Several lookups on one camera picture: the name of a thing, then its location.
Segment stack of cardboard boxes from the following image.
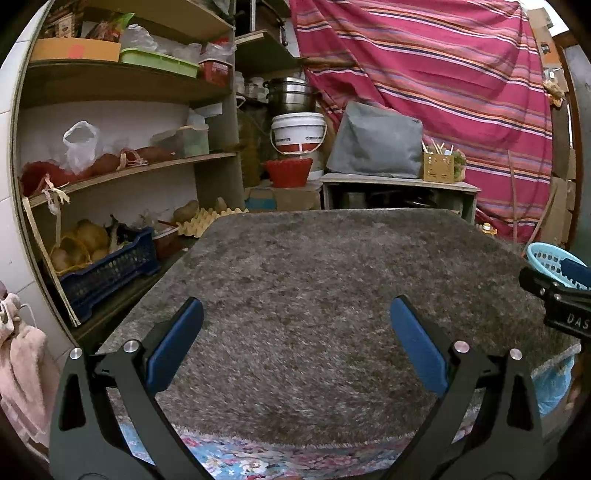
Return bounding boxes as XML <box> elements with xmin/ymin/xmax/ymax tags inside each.
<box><xmin>529</xmin><ymin>7</ymin><xmax>578</xmax><ymax>245</ymax></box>

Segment floral patterned cloth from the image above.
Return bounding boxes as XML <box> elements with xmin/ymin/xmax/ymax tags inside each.
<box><xmin>111</xmin><ymin>392</ymin><xmax>467</xmax><ymax>469</ymax></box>

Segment large yellow jug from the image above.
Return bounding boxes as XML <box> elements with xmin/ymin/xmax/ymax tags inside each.
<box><xmin>238</xmin><ymin>108</ymin><xmax>273</xmax><ymax>185</ymax></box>

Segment loose potato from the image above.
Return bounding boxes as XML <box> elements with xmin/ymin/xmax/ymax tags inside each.
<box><xmin>173</xmin><ymin>200</ymin><xmax>200</xmax><ymax>222</ymax></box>

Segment pink towel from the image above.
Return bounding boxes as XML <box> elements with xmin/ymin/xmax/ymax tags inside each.
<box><xmin>0</xmin><ymin>293</ymin><xmax>63</xmax><ymax>462</ymax></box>

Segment steel pot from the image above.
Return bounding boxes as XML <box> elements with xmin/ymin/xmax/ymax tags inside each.
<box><xmin>263</xmin><ymin>78</ymin><xmax>321</xmax><ymax>116</ymax></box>

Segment light blue plastic basket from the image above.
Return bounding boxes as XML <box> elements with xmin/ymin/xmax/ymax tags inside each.
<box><xmin>526</xmin><ymin>242</ymin><xmax>591</xmax><ymax>291</ymax></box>

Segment red mesh bag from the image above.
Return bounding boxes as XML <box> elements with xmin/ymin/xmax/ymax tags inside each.
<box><xmin>18</xmin><ymin>161</ymin><xmax>75</xmax><ymax>197</ymax></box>

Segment green plastic tray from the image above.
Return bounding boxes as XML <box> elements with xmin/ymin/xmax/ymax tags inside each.
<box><xmin>119</xmin><ymin>47</ymin><xmax>200</xmax><ymax>78</ymax></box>

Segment grey side table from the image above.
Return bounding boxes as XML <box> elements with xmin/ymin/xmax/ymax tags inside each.
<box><xmin>320</xmin><ymin>173</ymin><xmax>481</xmax><ymax>224</ymax></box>

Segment blue cardboard box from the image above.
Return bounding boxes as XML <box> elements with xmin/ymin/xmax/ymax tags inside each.
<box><xmin>245</xmin><ymin>187</ymin><xmax>275</xmax><ymax>211</ymax></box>

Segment yellow mesh bag of potatoes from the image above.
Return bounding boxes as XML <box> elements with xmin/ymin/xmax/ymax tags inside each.
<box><xmin>48</xmin><ymin>219</ymin><xmax>112</xmax><ymax>273</ymax></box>

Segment grey cushion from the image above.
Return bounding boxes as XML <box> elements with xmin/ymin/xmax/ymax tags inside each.
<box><xmin>326</xmin><ymin>100</ymin><xmax>424</xmax><ymax>179</ymax></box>

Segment clear plastic container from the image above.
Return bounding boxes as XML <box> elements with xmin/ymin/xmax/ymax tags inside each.
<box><xmin>152</xmin><ymin>124</ymin><xmax>211</xmax><ymax>158</ymax></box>

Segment yellow cardboard box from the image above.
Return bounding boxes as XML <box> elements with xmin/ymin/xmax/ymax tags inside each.
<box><xmin>30</xmin><ymin>37</ymin><xmax>122</xmax><ymax>63</ymax></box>

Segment white plastic bucket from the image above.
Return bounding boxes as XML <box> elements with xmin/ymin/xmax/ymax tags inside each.
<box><xmin>271</xmin><ymin>112</ymin><xmax>328</xmax><ymax>155</ymax></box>

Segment cardboard egg tray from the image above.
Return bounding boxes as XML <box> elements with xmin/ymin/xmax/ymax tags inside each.
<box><xmin>178</xmin><ymin>207</ymin><xmax>249</xmax><ymax>237</ymax></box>

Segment red plastic container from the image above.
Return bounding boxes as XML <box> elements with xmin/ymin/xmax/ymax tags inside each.
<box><xmin>199</xmin><ymin>58</ymin><xmax>232</xmax><ymax>88</ymax></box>

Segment wooden shelf unit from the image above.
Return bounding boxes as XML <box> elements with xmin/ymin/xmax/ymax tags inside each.
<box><xmin>11</xmin><ymin>0</ymin><xmax>245</xmax><ymax>330</ymax></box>

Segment brown cardboard box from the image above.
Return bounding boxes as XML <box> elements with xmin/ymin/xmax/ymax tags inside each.
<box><xmin>272</xmin><ymin>185</ymin><xmax>321</xmax><ymax>210</ymax></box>

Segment bundle of wooden sticks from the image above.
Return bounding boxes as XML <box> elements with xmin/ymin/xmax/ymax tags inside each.
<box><xmin>422</xmin><ymin>137</ymin><xmax>455</xmax><ymax>155</ymax></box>

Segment red striped cloth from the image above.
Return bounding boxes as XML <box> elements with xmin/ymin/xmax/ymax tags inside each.
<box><xmin>291</xmin><ymin>0</ymin><xmax>555</xmax><ymax>245</ymax></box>

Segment white plastic bag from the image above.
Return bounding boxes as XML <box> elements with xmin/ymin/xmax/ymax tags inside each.
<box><xmin>62</xmin><ymin>121</ymin><xmax>101</xmax><ymax>175</ymax></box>

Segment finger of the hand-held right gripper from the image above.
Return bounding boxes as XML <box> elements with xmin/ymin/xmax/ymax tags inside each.
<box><xmin>518</xmin><ymin>267</ymin><xmax>563</xmax><ymax>300</ymax></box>
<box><xmin>560</xmin><ymin>258</ymin><xmax>591</xmax><ymax>292</ymax></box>

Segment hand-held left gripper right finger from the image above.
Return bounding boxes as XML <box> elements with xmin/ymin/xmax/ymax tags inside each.
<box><xmin>390</xmin><ymin>295</ymin><xmax>548</xmax><ymax>480</ymax></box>

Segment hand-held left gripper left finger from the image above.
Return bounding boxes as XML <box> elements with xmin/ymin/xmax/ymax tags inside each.
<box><xmin>48</xmin><ymin>296</ymin><xmax>218</xmax><ymax>480</ymax></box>

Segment dark blue plastic crate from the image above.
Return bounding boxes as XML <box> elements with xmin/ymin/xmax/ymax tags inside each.
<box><xmin>58</xmin><ymin>227</ymin><xmax>160</xmax><ymax>321</ymax></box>

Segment wooden perforated box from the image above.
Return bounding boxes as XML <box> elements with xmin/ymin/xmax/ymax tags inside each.
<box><xmin>422</xmin><ymin>152</ymin><xmax>455</xmax><ymax>184</ymax></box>

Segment light blue plastic bag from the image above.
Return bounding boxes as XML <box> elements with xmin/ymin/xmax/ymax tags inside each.
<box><xmin>531</xmin><ymin>355</ymin><xmax>575</xmax><ymax>416</ymax></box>

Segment red plastic bowl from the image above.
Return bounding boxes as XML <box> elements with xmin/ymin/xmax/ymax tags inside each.
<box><xmin>263</xmin><ymin>158</ymin><xmax>314</xmax><ymax>188</ymax></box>

